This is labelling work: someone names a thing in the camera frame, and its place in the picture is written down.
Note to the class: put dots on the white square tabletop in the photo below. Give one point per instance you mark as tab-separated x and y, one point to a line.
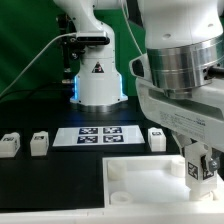
151	180

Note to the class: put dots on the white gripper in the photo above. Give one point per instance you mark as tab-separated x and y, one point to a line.
173	113

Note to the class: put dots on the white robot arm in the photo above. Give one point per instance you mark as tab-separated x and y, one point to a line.
184	41

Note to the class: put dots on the white sheet with tags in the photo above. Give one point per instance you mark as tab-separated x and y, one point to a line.
107	135

